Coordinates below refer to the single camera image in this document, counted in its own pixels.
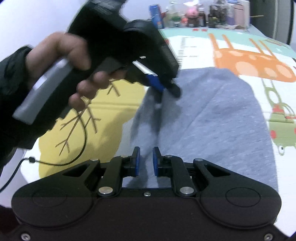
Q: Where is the person's left forearm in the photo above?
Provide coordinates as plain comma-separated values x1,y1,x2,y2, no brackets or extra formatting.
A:
0,45,60,179

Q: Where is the clear glass jar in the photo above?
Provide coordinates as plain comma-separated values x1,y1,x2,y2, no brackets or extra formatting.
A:
165,2,182,28

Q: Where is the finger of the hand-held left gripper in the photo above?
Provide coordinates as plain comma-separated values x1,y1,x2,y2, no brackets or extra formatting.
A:
161,78,182,98
133,56,166,93

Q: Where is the purple bottle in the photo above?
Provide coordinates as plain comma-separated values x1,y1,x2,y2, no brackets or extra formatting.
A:
225,7,234,26

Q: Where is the black cable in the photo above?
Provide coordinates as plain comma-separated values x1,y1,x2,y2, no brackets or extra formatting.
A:
0,90,88,193

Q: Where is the person's left hand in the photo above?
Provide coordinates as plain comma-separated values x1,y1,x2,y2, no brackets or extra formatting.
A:
25,32,127,109

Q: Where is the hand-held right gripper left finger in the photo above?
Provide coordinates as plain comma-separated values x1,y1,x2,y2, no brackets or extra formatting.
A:
62,146,141,198

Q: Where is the pink pig toy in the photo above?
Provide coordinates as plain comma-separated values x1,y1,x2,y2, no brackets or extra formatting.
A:
185,5,200,18

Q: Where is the pink thermos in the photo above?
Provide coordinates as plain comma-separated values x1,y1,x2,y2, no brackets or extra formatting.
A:
233,3,246,26

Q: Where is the grey sweatshirt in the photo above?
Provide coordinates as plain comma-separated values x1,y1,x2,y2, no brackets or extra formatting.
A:
121,67,278,192

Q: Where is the dark brown jar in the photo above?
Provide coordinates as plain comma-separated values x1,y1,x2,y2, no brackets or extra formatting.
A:
187,17,200,28

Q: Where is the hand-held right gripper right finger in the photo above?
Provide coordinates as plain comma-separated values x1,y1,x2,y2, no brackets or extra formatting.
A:
152,146,232,198

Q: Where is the brown glass bottle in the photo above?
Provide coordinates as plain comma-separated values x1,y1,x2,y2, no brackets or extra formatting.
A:
198,7,207,27

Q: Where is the dark door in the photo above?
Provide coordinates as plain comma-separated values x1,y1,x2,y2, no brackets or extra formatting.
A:
251,0,296,45

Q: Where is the printed foam play mat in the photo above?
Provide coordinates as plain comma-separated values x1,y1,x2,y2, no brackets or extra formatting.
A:
20,25,296,238

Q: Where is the patterned gift bag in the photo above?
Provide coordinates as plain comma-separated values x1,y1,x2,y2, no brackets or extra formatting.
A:
208,3,228,28

